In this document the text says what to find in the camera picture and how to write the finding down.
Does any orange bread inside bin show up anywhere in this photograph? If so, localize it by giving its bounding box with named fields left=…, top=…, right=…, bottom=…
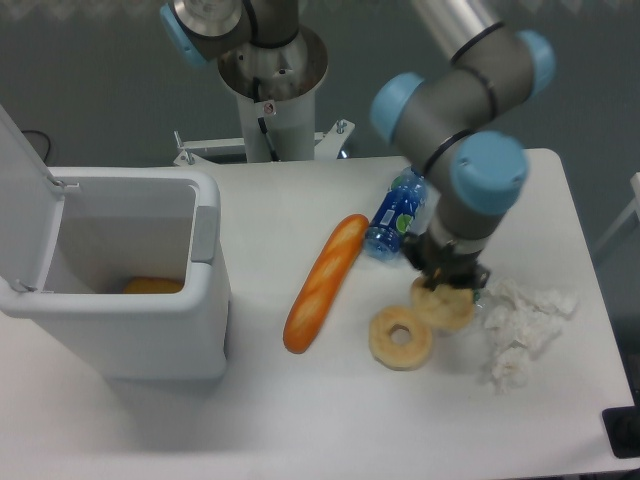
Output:
left=122, top=277, right=184, bottom=294

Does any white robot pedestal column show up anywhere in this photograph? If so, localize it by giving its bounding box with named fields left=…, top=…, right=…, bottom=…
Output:
left=218, top=25, right=328, bottom=162

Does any black cable on pedestal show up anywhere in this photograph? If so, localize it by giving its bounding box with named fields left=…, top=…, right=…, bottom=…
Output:
left=252, top=77, right=279, bottom=163

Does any white metal base frame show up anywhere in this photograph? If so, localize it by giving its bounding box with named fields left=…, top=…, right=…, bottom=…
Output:
left=173, top=119, right=356, bottom=166

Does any black device at table edge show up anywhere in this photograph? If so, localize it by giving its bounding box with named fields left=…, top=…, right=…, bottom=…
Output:
left=602, top=406, right=639, bottom=459

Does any crumpled white tissue paper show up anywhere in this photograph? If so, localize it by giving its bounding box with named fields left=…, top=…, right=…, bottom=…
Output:
left=481, top=279, right=579, bottom=394

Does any white object at right edge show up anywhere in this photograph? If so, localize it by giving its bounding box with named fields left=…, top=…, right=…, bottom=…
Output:
left=596, top=172, right=640, bottom=253

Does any blue plastic drink bottle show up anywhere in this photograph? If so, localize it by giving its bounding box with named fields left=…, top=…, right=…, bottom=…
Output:
left=363, top=167, right=428, bottom=262

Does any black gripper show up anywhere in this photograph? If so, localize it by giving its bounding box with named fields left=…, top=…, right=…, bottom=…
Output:
left=402, top=233, right=491, bottom=300

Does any white open-lid bin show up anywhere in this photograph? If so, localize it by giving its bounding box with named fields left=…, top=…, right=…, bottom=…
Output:
left=1, top=114, right=230, bottom=380

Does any long orange baguette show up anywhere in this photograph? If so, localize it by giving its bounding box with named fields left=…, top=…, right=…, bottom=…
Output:
left=282, top=214, right=369, bottom=354

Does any flat ring-shaped bread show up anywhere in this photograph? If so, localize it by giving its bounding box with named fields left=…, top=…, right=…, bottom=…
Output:
left=369, top=305, right=433, bottom=370

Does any clear green-label water bottle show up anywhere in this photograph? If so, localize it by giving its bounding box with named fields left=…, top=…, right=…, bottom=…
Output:
left=473, top=289, right=489, bottom=311

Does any round knotted bread roll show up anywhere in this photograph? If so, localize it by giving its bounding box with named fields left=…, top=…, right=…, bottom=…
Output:
left=410, top=277, right=475, bottom=332

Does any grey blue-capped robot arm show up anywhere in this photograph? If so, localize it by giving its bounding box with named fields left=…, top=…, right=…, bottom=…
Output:
left=160, top=1, right=556, bottom=289

